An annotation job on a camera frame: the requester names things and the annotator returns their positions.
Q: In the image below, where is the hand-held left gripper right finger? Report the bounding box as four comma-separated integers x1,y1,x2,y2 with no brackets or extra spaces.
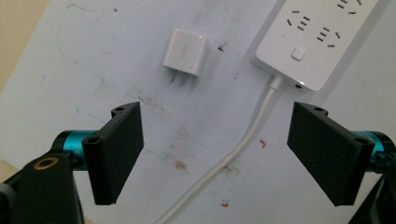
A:
286,101,396,207

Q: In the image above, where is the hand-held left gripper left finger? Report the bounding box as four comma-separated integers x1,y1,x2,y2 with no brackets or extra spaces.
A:
51,101,145,206

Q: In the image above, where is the white power strip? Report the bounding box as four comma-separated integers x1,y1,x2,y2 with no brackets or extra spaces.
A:
250,0,380,93

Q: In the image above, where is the white charger plug adapter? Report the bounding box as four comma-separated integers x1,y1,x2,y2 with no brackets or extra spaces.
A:
162,28,210,87

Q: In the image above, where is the white power strip cable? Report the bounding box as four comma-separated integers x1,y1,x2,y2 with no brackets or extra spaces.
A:
152,74,285,224

